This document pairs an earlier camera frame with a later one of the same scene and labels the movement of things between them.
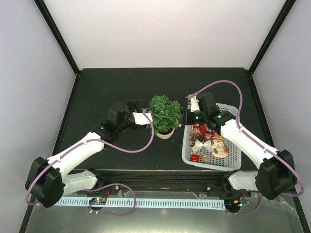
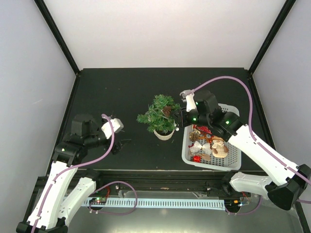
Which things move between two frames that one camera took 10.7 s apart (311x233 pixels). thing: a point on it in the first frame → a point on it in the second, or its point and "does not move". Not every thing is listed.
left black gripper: (133, 104) → (117, 146)
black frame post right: (282, 16) does not move
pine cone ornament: (194, 135) → (166, 110)
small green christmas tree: (166, 114) does not move
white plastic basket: (232, 161) does not move
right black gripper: (189, 122) → (182, 120)
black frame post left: (42, 7) does not move
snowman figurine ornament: (219, 150) does not move
